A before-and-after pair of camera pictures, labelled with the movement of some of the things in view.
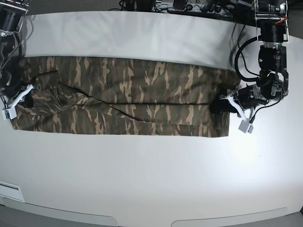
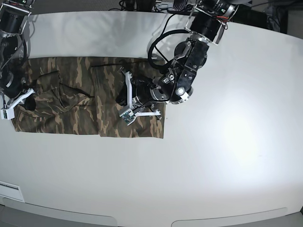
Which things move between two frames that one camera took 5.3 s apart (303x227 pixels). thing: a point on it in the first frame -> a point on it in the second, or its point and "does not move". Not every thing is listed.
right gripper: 246,99 -> 146,91
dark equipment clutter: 142,5 does not move
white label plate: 11,190 does not move
